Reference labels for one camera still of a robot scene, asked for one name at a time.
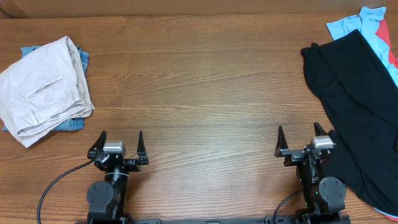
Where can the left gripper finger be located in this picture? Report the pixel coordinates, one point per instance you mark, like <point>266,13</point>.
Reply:
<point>99,144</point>
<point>141,149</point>

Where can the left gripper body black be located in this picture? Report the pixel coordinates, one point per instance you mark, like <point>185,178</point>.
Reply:
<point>130,165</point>

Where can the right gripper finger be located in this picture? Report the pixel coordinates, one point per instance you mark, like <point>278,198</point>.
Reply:
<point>319,131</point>
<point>281,141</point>

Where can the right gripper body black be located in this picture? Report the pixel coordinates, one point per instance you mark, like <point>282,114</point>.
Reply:
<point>295,156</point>

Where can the black shirt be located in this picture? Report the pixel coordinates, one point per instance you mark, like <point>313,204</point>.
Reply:
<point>360,99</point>

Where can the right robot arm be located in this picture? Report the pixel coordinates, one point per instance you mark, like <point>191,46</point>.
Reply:
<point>324,196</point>

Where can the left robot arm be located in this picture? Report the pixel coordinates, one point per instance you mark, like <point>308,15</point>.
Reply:
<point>107,198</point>

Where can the blue folded jeans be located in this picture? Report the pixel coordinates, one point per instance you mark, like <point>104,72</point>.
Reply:
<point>71,124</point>

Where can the beige folded trousers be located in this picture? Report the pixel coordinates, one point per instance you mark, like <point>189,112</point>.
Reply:
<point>43,89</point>

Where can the light blue t-shirt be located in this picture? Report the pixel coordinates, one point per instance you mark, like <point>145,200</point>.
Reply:
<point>373,27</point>

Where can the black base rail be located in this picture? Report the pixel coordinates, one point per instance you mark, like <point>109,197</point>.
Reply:
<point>282,219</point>

